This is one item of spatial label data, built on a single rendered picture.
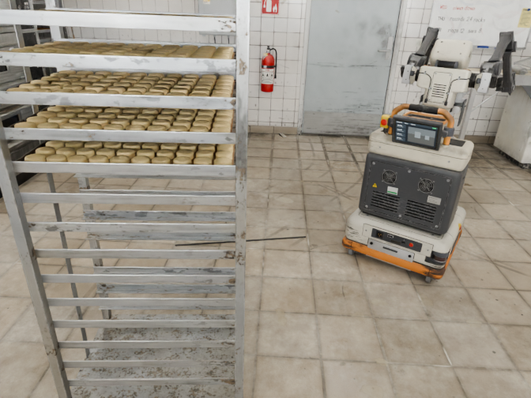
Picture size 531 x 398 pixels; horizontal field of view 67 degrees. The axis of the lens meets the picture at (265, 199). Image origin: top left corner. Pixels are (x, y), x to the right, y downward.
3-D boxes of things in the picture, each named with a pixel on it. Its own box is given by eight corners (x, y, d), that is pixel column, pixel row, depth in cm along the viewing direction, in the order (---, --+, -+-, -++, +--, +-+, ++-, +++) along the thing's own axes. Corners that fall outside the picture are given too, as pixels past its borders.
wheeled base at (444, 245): (440, 285, 230) (450, 248, 220) (339, 249, 261) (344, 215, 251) (461, 237, 282) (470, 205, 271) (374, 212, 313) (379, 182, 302)
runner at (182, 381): (243, 377, 146) (243, 372, 144) (243, 384, 143) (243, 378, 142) (64, 379, 142) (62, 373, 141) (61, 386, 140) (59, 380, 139)
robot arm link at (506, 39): (498, 27, 257) (517, 26, 250) (498, 46, 265) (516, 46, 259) (479, 67, 236) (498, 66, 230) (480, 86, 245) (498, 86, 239)
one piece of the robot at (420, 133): (446, 160, 215) (452, 126, 199) (382, 147, 232) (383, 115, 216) (452, 148, 221) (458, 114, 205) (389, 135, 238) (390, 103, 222)
